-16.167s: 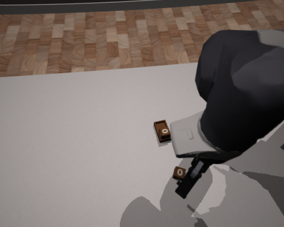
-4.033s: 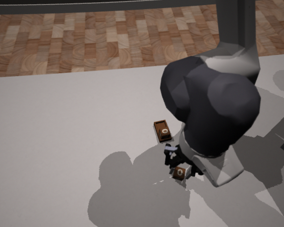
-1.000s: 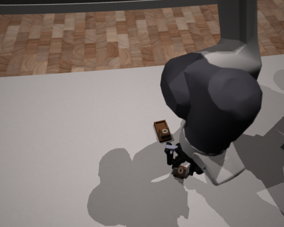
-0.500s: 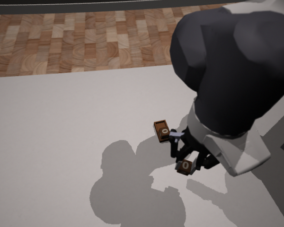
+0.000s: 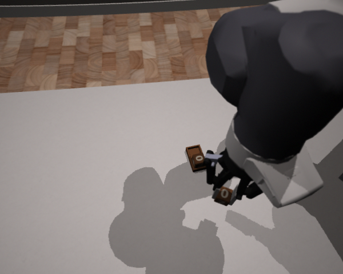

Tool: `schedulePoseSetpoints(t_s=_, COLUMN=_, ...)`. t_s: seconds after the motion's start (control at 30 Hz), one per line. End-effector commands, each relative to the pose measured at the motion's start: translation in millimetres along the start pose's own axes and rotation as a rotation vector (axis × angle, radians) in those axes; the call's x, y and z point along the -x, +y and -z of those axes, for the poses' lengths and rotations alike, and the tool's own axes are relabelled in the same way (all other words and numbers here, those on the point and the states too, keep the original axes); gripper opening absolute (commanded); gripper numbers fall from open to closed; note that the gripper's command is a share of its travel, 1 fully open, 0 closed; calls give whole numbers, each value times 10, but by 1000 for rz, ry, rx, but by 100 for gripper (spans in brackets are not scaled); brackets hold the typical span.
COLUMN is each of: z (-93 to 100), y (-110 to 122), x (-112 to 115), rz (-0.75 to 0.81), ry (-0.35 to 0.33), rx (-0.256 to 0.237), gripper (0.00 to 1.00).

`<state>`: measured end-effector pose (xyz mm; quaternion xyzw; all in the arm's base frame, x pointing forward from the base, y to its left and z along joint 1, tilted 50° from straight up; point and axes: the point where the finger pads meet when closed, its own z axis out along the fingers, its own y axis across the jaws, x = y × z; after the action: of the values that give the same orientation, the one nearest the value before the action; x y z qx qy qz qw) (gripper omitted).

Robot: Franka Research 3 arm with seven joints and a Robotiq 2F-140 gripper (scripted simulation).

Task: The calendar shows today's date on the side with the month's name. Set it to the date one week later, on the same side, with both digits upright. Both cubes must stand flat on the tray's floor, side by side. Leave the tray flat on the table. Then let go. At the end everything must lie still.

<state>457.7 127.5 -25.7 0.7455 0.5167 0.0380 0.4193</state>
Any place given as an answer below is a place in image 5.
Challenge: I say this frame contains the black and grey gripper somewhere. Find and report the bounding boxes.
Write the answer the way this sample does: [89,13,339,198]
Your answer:
[203,148,263,206]

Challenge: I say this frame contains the brown wooden cube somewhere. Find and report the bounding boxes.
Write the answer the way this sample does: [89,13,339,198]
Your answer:
[192,153,205,168]
[214,186,233,206]

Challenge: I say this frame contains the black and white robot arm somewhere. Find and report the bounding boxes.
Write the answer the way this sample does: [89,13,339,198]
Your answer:
[205,0,343,208]

